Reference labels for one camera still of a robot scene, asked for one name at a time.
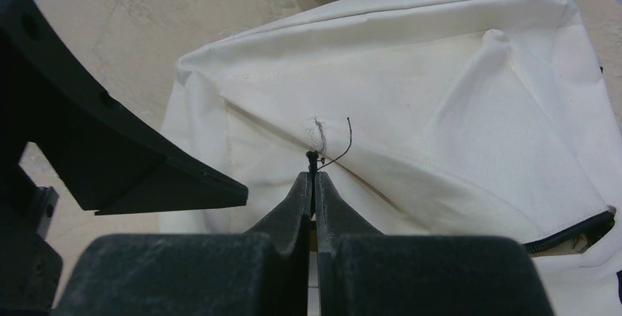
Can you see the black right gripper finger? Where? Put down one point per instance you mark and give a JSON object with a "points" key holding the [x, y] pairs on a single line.
{"points": [[109, 160]]}

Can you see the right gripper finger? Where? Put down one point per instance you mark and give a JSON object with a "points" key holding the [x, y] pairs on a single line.
{"points": [[263, 271], [364, 272]]}

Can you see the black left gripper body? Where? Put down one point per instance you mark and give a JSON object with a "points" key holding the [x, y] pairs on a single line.
{"points": [[30, 267]]}

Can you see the beige canvas backpack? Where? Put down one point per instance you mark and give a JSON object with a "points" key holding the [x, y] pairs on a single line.
{"points": [[438, 117]]}

